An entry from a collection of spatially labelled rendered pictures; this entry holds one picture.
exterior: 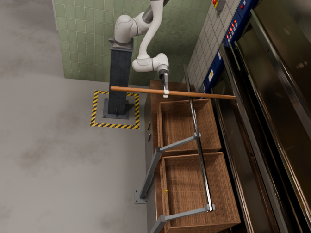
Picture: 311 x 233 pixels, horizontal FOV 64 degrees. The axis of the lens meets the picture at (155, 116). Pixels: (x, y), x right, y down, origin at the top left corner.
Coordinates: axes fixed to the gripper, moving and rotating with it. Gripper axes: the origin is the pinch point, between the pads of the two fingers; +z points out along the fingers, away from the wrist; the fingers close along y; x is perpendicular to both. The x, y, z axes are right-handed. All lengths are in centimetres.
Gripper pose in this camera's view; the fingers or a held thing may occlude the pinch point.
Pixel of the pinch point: (165, 92)
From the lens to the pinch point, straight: 182.8
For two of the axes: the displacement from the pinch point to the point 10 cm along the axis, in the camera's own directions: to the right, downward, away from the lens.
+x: -9.8, -0.6, -1.8
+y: -1.8, 6.1, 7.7
